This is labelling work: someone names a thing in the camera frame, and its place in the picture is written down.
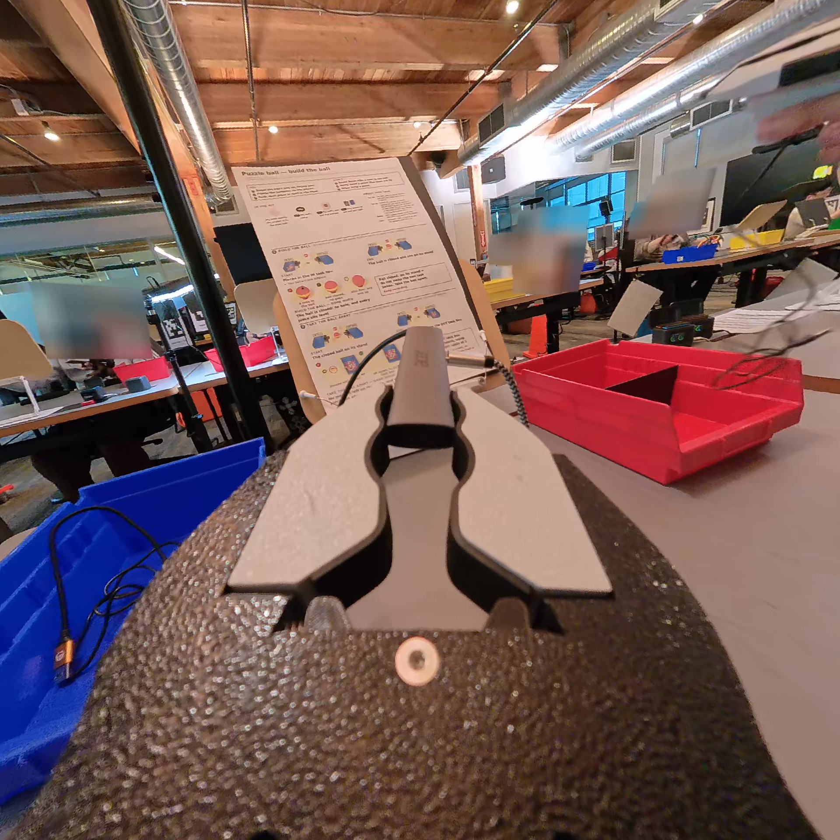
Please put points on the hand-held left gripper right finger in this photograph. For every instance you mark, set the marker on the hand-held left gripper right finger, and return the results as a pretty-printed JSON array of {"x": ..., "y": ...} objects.
[{"x": 525, "y": 518}]

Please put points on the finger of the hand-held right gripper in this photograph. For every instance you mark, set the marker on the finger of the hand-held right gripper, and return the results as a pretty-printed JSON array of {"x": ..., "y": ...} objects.
[{"x": 741, "y": 92}]

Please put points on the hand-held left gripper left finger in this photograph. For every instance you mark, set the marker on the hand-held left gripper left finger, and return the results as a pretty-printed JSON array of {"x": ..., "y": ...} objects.
[{"x": 315, "y": 512}]

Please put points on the dark grey usb hub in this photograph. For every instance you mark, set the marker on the dark grey usb hub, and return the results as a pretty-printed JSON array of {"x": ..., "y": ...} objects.
[{"x": 420, "y": 394}]

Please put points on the red plastic bin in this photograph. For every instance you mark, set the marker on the red plastic bin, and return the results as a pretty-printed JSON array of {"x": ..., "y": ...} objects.
[
  {"x": 715, "y": 433},
  {"x": 141, "y": 371},
  {"x": 243, "y": 354}
]

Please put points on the blue plastic bin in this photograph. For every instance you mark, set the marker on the blue plastic bin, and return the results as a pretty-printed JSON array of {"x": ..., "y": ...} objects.
[
  {"x": 689, "y": 254},
  {"x": 39, "y": 590}
]

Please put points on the person's right hand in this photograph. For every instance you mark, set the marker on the person's right hand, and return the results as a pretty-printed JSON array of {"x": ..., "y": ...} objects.
[{"x": 794, "y": 128}]

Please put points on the large black screen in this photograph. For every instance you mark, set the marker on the large black screen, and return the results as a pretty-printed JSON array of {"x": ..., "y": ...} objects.
[{"x": 768, "y": 184}]

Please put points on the open cardboard box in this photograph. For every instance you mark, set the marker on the open cardboard box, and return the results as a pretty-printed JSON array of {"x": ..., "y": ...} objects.
[{"x": 761, "y": 216}]

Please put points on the yellow plastic bin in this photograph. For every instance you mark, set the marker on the yellow plastic bin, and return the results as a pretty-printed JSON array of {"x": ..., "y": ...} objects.
[
  {"x": 499, "y": 289},
  {"x": 754, "y": 240}
]

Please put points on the wooden office desk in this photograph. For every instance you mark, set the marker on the wooden office desk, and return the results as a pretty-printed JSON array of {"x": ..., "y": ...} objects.
[
  {"x": 544, "y": 296},
  {"x": 98, "y": 407},
  {"x": 774, "y": 253}
]

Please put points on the orange traffic cone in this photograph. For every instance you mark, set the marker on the orange traffic cone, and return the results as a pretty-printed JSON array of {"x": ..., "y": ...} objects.
[{"x": 538, "y": 341}]

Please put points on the black bin divider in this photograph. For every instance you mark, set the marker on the black bin divider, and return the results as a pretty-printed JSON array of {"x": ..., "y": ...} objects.
[{"x": 646, "y": 387}]

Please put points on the instruction sheet on stand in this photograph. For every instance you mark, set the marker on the instruction sheet on stand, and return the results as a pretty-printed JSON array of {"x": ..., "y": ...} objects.
[{"x": 489, "y": 315}]

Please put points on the small grey box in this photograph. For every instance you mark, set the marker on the small grey box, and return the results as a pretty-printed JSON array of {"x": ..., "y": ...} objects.
[{"x": 138, "y": 385}]

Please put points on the printed marker board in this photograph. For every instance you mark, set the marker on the printed marker board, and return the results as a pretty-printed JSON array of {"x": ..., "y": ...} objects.
[
  {"x": 210, "y": 318},
  {"x": 174, "y": 325}
]

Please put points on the white paper sheets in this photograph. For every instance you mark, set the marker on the white paper sheets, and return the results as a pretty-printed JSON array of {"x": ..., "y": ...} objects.
[{"x": 768, "y": 320}]

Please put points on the grey card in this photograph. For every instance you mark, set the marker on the grey card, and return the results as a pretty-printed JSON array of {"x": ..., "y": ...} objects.
[{"x": 633, "y": 308}]

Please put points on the printed instruction sheet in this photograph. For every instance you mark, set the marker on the printed instruction sheet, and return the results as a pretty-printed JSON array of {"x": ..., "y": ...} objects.
[{"x": 354, "y": 275}]

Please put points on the black charger device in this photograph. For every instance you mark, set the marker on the black charger device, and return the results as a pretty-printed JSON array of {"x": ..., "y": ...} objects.
[{"x": 682, "y": 331}]

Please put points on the black rectangular board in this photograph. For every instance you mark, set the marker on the black rectangular board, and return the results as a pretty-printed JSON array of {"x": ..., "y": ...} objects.
[{"x": 243, "y": 256}]

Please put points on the black metal pole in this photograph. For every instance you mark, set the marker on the black metal pole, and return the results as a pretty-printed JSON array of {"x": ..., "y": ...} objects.
[{"x": 177, "y": 216}]

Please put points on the silver ventilation duct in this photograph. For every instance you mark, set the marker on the silver ventilation duct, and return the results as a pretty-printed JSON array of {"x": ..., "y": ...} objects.
[
  {"x": 558, "y": 85},
  {"x": 689, "y": 72},
  {"x": 177, "y": 98}
]

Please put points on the black wall speaker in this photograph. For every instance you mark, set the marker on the black wall speaker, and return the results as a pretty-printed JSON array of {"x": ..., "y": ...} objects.
[{"x": 493, "y": 169}]

